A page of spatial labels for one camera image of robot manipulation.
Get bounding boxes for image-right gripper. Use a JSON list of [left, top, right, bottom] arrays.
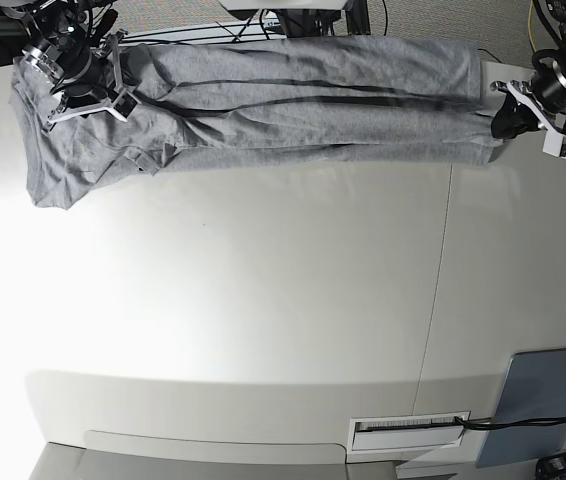
[[491, 64, 566, 140]]

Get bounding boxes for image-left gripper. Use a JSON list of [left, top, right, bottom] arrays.
[[23, 29, 129, 131]]

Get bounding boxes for grey T-shirt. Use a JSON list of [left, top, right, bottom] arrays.
[[11, 36, 500, 209]]

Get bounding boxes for blue-grey flat panel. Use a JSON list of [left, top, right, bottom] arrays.
[[475, 348, 566, 469]]

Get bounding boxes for black device bottom right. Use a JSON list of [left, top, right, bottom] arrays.
[[535, 452, 566, 480]]

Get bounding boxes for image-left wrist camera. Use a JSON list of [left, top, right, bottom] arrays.
[[110, 90, 141, 122]]

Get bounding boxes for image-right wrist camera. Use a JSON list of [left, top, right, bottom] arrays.
[[543, 130, 566, 160]]

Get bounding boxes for black cable on table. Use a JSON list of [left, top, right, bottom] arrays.
[[453, 412, 566, 432]]

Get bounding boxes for white cable grommet plate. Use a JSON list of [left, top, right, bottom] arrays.
[[346, 411, 470, 454]]

